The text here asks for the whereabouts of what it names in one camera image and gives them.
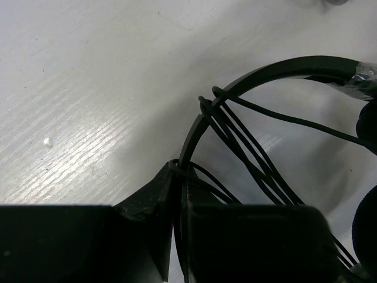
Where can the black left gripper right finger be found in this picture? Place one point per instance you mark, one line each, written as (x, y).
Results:
(254, 243)

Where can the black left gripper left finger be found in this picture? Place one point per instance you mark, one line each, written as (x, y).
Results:
(146, 238)

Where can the black wired headphones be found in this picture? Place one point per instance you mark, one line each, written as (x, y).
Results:
(354, 78)

